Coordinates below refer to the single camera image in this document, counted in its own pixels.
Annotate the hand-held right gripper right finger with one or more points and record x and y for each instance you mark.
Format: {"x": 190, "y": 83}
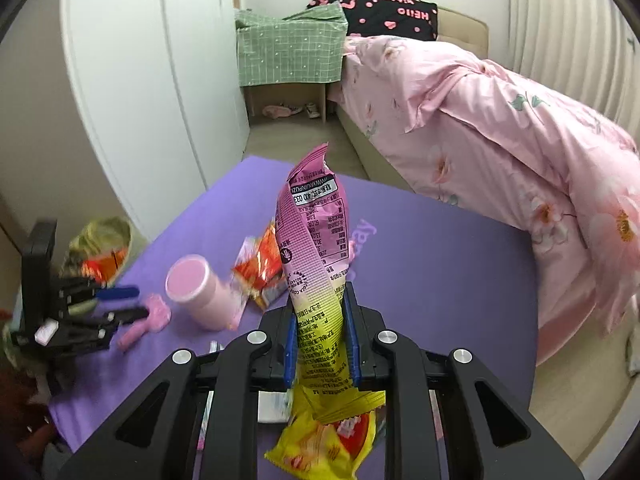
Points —
{"x": 352, "y": 345}

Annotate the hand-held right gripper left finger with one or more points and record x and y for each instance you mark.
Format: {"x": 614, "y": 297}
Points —
{"x": 289, "y": 350}

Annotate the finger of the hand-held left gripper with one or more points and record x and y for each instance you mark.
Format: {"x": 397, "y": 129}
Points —
{"x": 127, "y": 316}
{"x": 120, "y": 292}

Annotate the pink spoon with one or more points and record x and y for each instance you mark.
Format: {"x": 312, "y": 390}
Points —
{"x": 150, "y": 317}

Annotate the yellow-green trash bag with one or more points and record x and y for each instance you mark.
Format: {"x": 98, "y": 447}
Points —
{"x": 100, "y": 237}

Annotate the red snack wrapper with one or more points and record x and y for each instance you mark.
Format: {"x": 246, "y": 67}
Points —
{"x": 260, "y": 265}

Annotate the pink and yellow snack packet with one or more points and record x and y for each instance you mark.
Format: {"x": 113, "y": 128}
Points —
{"x": 310, "y": 240}

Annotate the pink cup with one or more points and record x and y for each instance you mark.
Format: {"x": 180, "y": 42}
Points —
{"x": 200, "y": 295}

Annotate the purple table cloth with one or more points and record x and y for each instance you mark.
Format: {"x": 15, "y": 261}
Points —
{"x": 425, "y": 260}

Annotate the white wardrobe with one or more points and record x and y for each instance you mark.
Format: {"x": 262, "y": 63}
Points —
{"x": 125, "y": 85}

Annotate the white shoe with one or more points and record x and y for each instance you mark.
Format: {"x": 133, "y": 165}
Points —
{"x": 312, "y": 110}

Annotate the pink slippers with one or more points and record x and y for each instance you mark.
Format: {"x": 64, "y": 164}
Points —
{"x": 280, "y": 110}

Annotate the wooden nightstand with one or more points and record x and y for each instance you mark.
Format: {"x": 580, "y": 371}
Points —
{"x": 280, "y": 95}

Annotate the pink floral bedsheet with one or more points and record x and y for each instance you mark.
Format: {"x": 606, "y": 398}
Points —
{"x": 360, "y": 90}

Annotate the pink floral duvet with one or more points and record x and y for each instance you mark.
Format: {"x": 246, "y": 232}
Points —
{"x": 500, "y": 135}

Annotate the green checked cloth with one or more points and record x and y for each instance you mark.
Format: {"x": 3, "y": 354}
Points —
{"x": 285, "y": 50}

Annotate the beige headboard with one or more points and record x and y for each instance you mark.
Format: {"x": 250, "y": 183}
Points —
{"x": 465, "y": 30}

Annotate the black pillow with pink print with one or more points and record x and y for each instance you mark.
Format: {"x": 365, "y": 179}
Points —
{"x": 380, "y": 10}

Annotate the white pleated curtain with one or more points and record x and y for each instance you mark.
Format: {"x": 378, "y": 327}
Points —
{"x": 575, "y": 35}

